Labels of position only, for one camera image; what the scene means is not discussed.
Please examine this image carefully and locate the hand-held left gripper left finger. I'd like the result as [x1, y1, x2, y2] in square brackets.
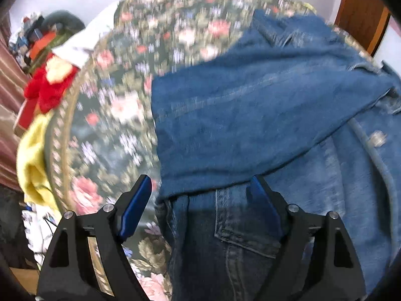
[36, 175, 153, 301]

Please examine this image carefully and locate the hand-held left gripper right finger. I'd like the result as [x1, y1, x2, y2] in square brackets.
[246, 175, 367, 301]

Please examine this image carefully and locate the brown wooden door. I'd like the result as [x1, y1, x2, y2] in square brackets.
[334, 0, 392, 57]

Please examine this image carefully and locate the pile of mixed clutter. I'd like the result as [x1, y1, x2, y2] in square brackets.
[9, 11, 47, 66]

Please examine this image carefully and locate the red flat box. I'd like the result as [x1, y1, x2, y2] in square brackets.
[13, 99, 41, 132]

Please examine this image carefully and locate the red plush toy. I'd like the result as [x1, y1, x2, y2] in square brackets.
[24, 55, 79, 113]

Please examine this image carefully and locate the brown cardboard sheet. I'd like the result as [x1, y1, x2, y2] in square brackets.
[9, 266, 40, 295]

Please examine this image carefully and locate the yellow bed sheet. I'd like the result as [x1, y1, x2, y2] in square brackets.
[16, 116, 61, 210]

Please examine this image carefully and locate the pink striped curtain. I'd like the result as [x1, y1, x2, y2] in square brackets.
[0, 16, 32, 192]

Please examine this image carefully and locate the dark grey cushion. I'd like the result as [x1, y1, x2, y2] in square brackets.
[42, 11, 85, 32]

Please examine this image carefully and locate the blue denim jacket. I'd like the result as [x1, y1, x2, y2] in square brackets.
[150, 9, 401, 301]

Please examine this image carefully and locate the white patterned cloth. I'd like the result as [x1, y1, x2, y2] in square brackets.
[22, 207, 60, 270]

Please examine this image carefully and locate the orange box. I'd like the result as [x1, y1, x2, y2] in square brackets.
[30, 33, 58, 58]

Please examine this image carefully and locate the green floral blanket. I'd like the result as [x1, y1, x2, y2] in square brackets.
[44, 0, 376, 301]

